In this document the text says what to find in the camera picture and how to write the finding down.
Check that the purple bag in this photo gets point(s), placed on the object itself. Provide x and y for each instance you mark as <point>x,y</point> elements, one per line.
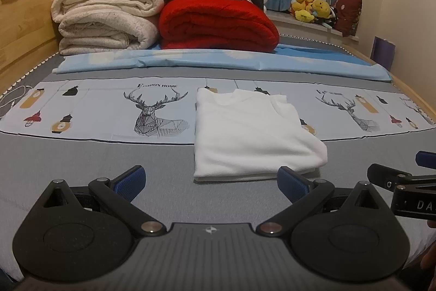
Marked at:
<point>383,53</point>

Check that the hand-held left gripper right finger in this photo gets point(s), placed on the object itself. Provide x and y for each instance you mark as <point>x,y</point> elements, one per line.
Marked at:
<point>291,183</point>

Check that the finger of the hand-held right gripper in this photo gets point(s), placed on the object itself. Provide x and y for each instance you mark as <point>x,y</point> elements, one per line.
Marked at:
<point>383,175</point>
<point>426,159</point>

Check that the speckled cream folded quilt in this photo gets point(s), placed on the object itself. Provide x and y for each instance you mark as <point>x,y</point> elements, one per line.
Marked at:
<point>102,33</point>

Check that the white plush toy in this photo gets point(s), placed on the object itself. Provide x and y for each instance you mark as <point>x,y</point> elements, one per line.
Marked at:
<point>265,0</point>

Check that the light blue cloud-print sheet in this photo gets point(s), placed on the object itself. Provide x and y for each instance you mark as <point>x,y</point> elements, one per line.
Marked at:
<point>204,61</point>

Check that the white long-sleeved shirt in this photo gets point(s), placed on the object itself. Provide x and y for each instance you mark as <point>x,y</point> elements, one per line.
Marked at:
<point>252,130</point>

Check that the red folded blanket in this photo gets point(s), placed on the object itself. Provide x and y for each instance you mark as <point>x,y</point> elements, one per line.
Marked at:
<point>218,23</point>

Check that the yellow and orange plush toy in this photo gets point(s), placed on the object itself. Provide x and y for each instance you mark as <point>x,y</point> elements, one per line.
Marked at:
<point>302,6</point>

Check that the grey mattress with striped piping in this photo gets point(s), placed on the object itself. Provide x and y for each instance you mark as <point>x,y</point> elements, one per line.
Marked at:
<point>37,71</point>

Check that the dark red cushion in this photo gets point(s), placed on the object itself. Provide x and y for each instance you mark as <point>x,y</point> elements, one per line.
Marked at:
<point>348,15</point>

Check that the white window sill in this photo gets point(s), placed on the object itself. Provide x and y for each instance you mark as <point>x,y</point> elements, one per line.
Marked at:
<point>306,25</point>

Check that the black white striped plush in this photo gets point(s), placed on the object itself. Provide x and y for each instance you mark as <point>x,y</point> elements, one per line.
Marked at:
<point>326,22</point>

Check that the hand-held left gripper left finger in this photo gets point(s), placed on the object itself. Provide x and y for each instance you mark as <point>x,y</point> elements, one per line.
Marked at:
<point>131,182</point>

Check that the grey deer-print bed sheet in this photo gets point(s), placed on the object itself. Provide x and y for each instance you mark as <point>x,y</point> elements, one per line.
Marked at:
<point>102,154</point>

